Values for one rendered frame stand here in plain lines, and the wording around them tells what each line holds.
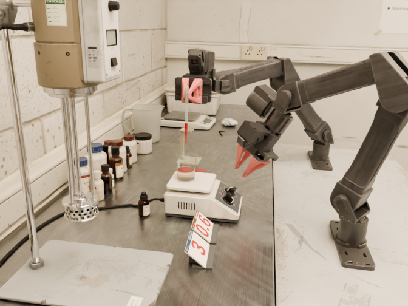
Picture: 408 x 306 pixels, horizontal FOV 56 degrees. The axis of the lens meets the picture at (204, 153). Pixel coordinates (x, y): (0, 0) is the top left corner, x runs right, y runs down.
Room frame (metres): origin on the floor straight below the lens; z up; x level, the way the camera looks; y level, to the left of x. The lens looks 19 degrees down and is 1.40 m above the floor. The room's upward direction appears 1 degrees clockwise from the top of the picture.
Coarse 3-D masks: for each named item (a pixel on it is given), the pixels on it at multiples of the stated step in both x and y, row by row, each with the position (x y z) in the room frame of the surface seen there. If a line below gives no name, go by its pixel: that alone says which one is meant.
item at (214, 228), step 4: (204, 216) 0.89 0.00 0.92; (212, 224) 0.88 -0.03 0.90; (216, 224) 0.88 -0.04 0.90; (192, 228) 0.80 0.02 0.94; (212, 228) 0.86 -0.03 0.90; (216, 228) 0.86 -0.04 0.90; (196, 232) 0.80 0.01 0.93; (212, 232) 0.85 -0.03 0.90; (216, 232) 0.85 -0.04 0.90; (200, 236) 0.81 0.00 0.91; (212, 236) 0.82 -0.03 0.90; (216, 236) 0.83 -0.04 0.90; (208, 240) 0.80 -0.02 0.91; (212, 240) 0.81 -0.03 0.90; (216, 240) 0.81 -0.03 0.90
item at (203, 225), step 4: (200, 216) 0.87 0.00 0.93; (200, 220) 0.86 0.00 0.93; (204, 220) 0.87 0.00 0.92; (208, 220) 0.88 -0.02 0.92; (196, 224) 0.83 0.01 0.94; (200, 224) 0.84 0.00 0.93; (204, 224) 0.85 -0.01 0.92; (208, 224) 0.87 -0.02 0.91; (196, 228) 0.81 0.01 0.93; (200, 228) 0.82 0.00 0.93; (204, 228) 0.83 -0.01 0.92; (208, 228) 0.85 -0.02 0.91; (200, 232) 0.81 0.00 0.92; (204, 232) 0.82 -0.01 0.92; (208, 232) 0.83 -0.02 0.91; (204, 236) 0.80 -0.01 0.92; (208, 236) 0.82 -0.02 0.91
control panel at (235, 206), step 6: (222, 186) 1.00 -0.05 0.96; (228, 186) 1.02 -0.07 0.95; (216, 192) 0.94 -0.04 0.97; (216, 198) 0.92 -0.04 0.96; (222, 198) 0.93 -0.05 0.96; (234, 198) 0.97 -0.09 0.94; (240, 198) 0.99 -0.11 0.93; (228, 204) 0.92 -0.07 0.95; (234, 204) 0.94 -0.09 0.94; (234, 210) 0.90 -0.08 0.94
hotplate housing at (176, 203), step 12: (216, 180) 1.02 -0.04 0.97; (168, 192) 0.93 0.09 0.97; (180, 192) 0.93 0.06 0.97; (192, 192) 0.93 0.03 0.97; (168, 204) 0.92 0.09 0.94; (180, 204) 0.92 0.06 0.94; (192, 204) 0.91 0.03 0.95; (204, 204) 0.91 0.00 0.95; (216, 204) 0.90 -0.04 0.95; (240, 204) 0.96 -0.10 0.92; (180, 216) 0.92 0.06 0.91; (192, 216) 0.91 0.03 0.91; (216, 216) 0.90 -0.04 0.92; (228, 216) 0.90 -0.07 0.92
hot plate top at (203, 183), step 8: (176, 176) 1.00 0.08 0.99; (200, 176) 1.00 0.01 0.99; (208, 176) 1.01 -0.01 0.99; (168, 184) 0.94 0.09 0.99; (176, 184) 0.94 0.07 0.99; (184, 184) 0.95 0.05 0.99; (192, 184) 0.95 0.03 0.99; (200, 184) 0.95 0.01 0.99; (208, 184) 0.95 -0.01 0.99; (208, 192) 0.91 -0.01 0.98
